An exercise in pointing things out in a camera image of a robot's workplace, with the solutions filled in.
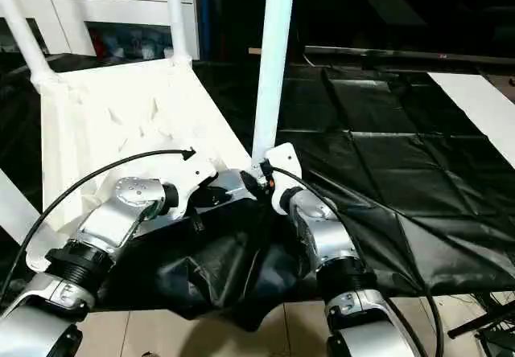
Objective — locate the white plastic table top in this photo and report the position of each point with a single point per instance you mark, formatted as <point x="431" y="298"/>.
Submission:
<point x="113" y="116"/>

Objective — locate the small yellow tag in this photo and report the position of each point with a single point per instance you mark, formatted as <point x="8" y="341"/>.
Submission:
<point x="255" y="51"/>

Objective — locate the black plastic mat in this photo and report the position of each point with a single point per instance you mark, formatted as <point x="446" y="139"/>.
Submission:
<point x="402" y="164"/>

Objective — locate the black bar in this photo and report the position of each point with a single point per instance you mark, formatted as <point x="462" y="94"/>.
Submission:
<point x="402" y="53"/>

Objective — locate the red bottle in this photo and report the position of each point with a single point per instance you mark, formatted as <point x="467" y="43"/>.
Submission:
<point x="96" y="48"/>

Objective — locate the white cabinet with glass doors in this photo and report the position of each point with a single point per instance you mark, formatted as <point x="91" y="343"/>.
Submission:
<point x="96" y="7"/>

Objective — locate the black stand foot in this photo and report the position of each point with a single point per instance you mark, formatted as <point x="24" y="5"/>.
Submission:
<point x="483" y="321"/>

